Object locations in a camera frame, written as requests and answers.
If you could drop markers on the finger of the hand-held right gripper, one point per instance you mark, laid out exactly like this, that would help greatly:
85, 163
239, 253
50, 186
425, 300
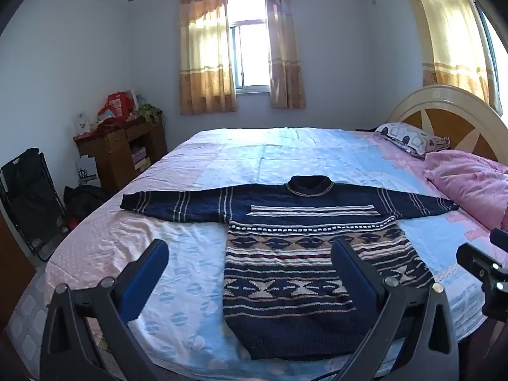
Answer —
478, 261
500, 240

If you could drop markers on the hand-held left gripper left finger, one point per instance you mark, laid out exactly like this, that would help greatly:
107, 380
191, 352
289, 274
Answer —
143, 276

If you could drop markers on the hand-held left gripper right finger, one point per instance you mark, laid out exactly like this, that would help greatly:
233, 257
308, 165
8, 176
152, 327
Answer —
357, 278

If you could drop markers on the navy patterned knit sweater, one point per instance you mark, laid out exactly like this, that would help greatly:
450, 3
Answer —
285, 270

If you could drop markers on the pink quilt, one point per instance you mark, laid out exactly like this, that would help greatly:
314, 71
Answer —
468, 178

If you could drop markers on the black bag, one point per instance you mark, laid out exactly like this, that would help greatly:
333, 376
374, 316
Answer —
85, 200

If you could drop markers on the white paper bag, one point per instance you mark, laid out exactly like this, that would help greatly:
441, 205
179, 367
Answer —
87, 172

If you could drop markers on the bed with pastel dotted sheet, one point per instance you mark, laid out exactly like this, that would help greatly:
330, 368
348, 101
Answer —
198, 166

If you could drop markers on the brown wooden desk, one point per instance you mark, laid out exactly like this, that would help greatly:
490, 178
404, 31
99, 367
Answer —
115, 151

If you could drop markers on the black folding chair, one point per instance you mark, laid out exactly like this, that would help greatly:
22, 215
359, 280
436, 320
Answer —
29, 206

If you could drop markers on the white patterned pillow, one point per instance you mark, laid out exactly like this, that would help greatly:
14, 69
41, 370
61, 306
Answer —
405, 138

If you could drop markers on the cream and wood bed headboard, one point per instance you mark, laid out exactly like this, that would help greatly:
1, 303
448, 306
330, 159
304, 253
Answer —
448, 105

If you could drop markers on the green cloth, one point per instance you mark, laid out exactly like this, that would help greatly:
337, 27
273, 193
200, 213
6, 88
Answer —
149, 112

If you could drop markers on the red gift bag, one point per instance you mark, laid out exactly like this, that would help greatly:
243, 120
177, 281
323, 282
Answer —
117, 105

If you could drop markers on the yellow curtain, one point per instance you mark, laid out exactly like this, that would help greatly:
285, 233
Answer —
452, 35

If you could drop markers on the window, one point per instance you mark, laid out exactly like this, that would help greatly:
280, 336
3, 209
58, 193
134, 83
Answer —
250, 43

